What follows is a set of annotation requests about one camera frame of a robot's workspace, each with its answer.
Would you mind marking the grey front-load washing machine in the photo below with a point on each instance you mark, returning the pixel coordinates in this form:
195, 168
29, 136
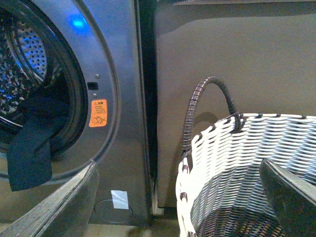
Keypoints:
98, 46

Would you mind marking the white woven laundry basket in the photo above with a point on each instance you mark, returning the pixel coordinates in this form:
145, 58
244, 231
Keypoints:
218, 188

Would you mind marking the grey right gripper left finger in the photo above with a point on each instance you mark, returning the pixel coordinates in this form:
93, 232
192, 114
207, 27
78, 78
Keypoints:
64, 213

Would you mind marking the white paper sticker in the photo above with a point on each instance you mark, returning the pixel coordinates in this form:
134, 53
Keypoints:
120, 199

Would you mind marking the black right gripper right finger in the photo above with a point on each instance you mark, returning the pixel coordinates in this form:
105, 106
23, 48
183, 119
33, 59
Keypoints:
292, 199

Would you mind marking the dark wrapped basket handle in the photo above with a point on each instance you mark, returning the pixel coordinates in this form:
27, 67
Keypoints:
187, 132

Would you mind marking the stainless perforated washer drum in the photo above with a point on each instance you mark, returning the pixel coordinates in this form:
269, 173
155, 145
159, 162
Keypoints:
26, 64

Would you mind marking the orange warning sticker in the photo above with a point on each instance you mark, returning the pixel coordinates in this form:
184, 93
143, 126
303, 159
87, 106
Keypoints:
99, 113

